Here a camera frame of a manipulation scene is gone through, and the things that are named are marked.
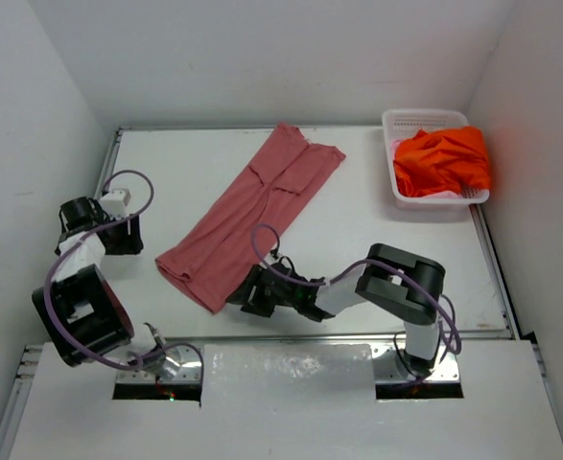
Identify white plastic basket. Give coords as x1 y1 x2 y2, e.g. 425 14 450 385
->
382 109 492 210

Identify pink red t-shirt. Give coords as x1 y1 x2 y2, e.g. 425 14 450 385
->
155 124 346 313

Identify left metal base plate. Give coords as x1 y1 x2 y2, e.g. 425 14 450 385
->
112 343 204 403

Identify orange t-shirt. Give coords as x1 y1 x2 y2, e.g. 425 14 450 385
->
393 126 492 198

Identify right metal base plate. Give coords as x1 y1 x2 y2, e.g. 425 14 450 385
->
370 339 463 401

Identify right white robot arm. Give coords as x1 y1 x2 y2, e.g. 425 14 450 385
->
226 243 445 380

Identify white front cover panel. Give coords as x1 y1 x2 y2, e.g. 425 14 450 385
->
12 340 563 459

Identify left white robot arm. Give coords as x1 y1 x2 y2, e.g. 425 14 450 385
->
32 195 166 374

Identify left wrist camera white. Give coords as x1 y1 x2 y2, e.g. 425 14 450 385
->
98 189 131 219

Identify metal base plate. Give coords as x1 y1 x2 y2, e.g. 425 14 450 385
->
112 343 204 403
370 339 463 401

